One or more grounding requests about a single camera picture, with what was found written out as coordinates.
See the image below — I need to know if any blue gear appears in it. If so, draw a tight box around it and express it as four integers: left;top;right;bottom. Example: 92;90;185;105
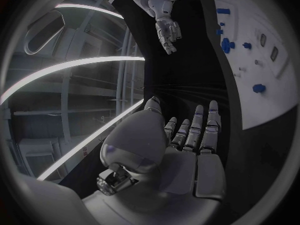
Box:
220;37;236;54

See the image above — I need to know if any white task board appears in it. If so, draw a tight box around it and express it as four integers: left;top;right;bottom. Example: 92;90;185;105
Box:
209;0;299;131

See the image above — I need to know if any blue plug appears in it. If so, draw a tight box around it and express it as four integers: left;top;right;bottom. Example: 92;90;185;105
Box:
251;83;267;94

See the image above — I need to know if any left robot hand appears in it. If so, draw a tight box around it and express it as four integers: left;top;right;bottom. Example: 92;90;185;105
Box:
81;95;228;225

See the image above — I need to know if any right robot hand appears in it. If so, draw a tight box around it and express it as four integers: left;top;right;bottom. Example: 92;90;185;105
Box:
155;16;184;56

